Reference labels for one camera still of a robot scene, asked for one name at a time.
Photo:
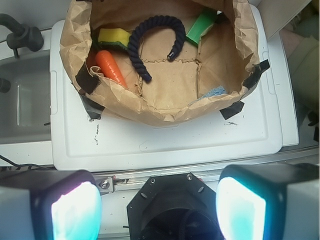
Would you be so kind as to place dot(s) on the yellow green sponge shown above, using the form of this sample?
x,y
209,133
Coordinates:
x,y
113,38

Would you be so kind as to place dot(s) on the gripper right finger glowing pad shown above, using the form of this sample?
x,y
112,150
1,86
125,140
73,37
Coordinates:
x,y
269,201

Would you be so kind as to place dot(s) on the grey toy sink basin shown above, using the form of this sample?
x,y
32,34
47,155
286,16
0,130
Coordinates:
x,y
25,98

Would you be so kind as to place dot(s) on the green block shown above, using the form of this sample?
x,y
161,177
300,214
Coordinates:
x,y
201,26

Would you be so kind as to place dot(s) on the orange plastic carrot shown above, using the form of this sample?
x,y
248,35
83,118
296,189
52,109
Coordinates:
x,y
109,67

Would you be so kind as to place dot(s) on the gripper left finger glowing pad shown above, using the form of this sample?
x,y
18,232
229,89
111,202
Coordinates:
x,y
49,205

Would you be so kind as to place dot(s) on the blue sponge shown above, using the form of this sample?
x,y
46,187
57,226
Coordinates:
x,y
220,90

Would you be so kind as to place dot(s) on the brown paper bag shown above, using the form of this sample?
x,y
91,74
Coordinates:
x,y
227,56

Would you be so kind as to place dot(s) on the black octagonal mount plate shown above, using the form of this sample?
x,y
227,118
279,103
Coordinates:
x,y
174,207

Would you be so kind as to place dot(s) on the aluminium rail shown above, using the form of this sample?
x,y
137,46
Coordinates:
x,y
208,172

